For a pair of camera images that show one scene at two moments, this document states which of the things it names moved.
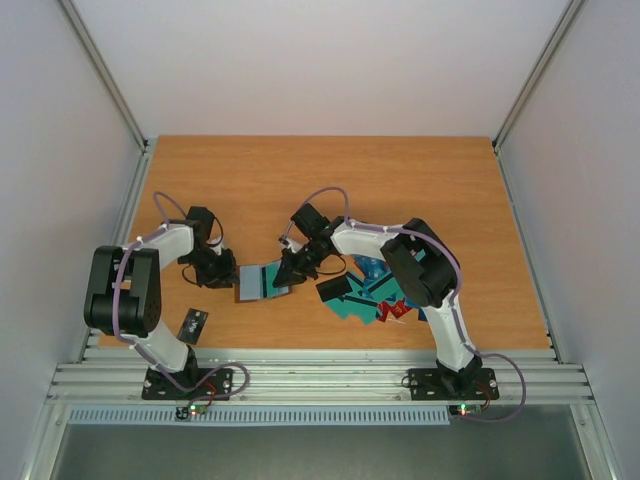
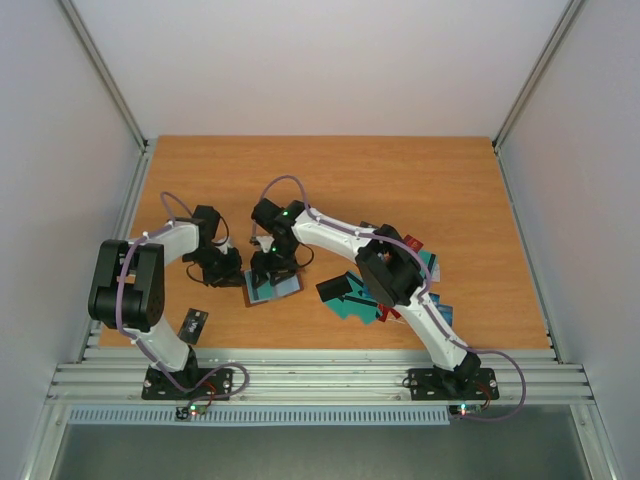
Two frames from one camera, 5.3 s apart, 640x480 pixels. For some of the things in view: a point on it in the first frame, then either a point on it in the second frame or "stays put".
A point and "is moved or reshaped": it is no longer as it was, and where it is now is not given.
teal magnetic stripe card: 355,303 stays put
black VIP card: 192,326 stays put
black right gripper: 302,259 to 273,261
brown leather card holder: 256,282 is moved or reshaped
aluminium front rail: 317,376 stays put
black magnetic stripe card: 334,288 stays put
